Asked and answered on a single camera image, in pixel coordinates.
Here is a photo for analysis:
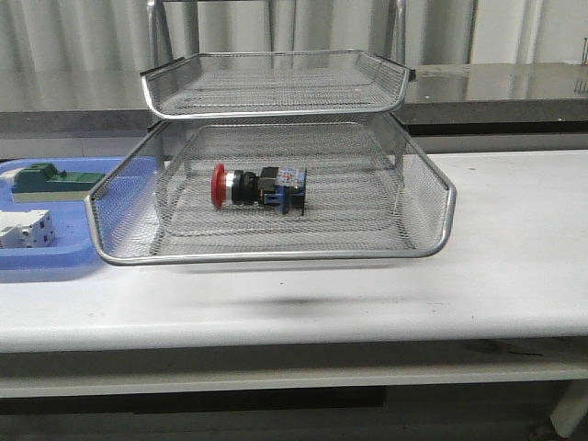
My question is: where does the blue plastic tray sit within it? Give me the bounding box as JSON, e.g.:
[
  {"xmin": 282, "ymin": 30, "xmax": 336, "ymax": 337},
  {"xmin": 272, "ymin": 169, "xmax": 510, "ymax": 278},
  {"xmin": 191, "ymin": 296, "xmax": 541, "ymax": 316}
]
[{"xmin": 1, "ymin": 156, "xmax": 157, "ymax": 283}]

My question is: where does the white circuit breaker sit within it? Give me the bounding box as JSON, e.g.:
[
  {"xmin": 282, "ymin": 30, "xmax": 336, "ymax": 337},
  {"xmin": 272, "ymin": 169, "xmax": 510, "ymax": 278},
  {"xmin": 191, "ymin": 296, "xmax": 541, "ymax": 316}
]
[{"xmin": 1, "ymin": 209, "xmax": 54, "ymax": 249}]

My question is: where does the red emergency stop button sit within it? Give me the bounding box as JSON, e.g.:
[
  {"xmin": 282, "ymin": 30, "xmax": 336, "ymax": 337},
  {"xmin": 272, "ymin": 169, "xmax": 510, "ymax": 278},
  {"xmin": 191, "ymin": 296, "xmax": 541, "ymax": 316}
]
[{"xmin": 210, "ymin": 164, "xmax": 308, "ymax": 215}]

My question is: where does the green terminal block component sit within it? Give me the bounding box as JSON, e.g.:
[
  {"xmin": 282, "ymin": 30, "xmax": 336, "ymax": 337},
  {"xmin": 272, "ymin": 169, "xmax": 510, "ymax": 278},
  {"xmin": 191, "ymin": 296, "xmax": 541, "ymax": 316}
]
[{"xmin": 12, "ymin": 163, "xmax": 105, "ymax": 203}]

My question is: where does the white table leg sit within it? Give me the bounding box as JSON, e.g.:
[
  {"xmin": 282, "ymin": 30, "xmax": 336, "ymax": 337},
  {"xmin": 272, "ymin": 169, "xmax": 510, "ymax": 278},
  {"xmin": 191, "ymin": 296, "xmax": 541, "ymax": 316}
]
[{"xmin": 549, "ymin": 379, "xmax": 588, "ymax": 438}]

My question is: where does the grey rack frame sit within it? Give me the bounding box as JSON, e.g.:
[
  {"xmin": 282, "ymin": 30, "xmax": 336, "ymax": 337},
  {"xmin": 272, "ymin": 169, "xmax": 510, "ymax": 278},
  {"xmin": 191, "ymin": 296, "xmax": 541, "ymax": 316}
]
[{"xmin": 145, "ymin": 0, "xmax": 410, "ymax": 185}]

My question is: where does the dark grey counter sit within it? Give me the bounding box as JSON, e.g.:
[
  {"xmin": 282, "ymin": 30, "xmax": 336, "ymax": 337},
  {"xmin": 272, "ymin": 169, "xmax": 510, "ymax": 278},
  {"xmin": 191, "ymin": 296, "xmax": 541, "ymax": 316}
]
[{"xmin": 1, "ymin": 63, "xmax": 587, "ymax": 136}]

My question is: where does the mesh tray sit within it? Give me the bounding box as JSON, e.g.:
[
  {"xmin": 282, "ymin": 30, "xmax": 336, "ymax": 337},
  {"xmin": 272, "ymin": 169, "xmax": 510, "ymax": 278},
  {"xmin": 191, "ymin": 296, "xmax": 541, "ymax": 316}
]
[
  {"xmin": 141, "ymin": 50, "xmax": 411, "ymax": 120},
  {"xmin": 85, "ymin": 113, "xmax": 457, "ymax": 266}
]

